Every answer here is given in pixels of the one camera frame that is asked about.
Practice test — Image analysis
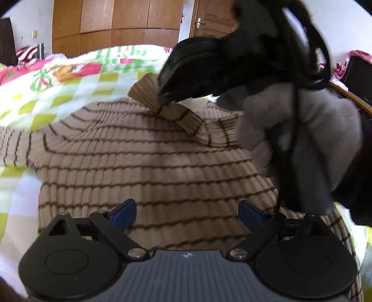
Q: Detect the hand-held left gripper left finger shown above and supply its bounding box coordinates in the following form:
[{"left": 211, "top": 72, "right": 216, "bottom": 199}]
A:
[{"left": 43, "top": 199, "right": 150, "bottom": 261}]

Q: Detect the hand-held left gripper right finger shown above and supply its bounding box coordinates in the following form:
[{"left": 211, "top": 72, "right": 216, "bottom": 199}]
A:
[{"left": 226, "top": 200, "right": 330, "bottom": 261}]

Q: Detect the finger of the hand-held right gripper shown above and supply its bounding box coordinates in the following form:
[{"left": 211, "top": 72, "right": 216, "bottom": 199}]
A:
[{"left": 157, "top": 48, "right": 188, "bottom": 105}]

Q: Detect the tan striped ribbed sweater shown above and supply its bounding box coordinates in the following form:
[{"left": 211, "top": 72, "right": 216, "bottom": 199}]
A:
[{"left": 0, "top": 72, "right": 364, "bottom": 302}]

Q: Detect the person's right hand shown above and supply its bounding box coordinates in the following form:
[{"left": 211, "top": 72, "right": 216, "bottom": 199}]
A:
[{"left": 216, "top": 77, "right": 364, "bottom": 216}]

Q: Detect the wooden door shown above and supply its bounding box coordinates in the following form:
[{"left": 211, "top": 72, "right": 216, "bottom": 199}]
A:
[{"left": 190, "top": 0, "right": 242, "bottom": 39}]

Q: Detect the wooden wardrobe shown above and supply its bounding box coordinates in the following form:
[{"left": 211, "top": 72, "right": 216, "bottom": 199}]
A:
[{"left": 52, "top": 0, "right": 188, "bottom": 59}]

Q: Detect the checkered floral bed quilt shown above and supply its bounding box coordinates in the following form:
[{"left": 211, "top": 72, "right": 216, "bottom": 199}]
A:
[{"left": 0, "top": 43, "right": 372, "bottom": 302}]

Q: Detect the wooden desk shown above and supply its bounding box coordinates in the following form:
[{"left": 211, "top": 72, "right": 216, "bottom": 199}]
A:
[{"left": 330, "top": 56, "right": 372, "bottom": 117}]

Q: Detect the red white striped pillow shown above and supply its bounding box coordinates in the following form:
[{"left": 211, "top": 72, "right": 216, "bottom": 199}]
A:
[{"left": 16, "top": 45, "right": 40, "bottom": 63}]

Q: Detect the dark wooden headboard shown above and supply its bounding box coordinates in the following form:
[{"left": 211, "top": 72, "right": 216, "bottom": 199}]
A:
[{"left": 0, "top": 17, "right": 18, "bottom": 67}]

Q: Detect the black cable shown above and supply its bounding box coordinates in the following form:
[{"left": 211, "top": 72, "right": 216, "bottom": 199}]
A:
[{"left": 273, "top": 0, "right": 333, "bottom": 217}]

